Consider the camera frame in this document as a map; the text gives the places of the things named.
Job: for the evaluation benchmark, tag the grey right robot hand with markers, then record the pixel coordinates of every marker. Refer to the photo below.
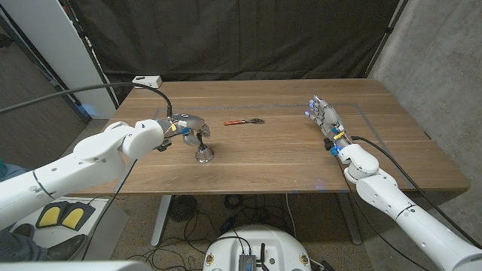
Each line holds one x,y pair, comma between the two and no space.
331,120

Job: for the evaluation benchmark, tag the person's blue jeans leg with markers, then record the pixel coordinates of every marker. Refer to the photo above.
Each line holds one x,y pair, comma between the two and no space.
19,248

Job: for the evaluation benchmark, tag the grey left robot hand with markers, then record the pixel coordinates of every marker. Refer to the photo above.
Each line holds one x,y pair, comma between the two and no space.
190,122

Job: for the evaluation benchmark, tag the yellow and black foot pedal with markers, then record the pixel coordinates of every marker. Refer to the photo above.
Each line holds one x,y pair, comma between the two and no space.
50,217
75,218

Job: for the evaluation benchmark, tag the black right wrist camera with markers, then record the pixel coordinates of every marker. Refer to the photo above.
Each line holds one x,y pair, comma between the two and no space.
328,144

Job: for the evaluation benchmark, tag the black antenna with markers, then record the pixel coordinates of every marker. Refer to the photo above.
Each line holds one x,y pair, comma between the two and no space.
262,253

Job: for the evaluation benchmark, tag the black backdrop curtain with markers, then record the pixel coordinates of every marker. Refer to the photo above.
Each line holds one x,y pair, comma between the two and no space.
233,37

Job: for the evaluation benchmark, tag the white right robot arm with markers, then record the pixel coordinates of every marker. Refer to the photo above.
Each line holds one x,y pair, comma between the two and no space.
414,222

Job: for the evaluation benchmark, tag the white power strip box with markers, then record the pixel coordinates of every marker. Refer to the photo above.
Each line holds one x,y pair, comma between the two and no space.
148,80

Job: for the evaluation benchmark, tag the dark shoe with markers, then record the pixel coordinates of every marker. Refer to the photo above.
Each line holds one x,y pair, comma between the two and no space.
24,230
68,247

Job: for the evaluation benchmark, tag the grey table leg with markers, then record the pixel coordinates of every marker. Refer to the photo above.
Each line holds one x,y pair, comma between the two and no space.
350,222

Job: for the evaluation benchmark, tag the white table leg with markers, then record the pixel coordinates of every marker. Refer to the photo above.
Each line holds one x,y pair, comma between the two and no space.
161,222

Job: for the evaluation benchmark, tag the grey electronics box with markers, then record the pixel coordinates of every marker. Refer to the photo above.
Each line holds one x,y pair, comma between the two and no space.
247,262

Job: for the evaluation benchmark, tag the white platform board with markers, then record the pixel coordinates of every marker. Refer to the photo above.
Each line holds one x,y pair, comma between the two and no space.
105,226

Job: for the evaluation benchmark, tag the blue grey bin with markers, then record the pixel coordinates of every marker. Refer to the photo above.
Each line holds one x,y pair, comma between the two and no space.
9,172

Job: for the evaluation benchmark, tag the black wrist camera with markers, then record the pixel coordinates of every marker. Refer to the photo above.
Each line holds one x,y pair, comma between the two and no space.
164,145
328,144

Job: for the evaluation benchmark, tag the grey tape outline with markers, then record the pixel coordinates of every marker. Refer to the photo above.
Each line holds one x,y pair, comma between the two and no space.
263,107

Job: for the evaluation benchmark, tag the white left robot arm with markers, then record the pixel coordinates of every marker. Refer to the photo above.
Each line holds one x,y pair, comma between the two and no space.
94,158

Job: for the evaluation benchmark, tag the white leaning wall panel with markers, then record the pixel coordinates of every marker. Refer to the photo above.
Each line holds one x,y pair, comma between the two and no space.
56,45

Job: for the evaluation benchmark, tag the black backdrop stand pole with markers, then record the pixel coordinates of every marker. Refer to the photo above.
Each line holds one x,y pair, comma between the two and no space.
386,37
89,52

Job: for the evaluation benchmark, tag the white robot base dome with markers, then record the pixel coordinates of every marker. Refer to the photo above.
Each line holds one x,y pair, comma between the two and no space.
263,241

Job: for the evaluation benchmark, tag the black round fan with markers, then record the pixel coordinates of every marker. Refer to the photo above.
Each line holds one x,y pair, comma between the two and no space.
183,209

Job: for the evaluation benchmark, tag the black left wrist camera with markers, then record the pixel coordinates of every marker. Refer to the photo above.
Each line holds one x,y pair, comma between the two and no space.
164,145

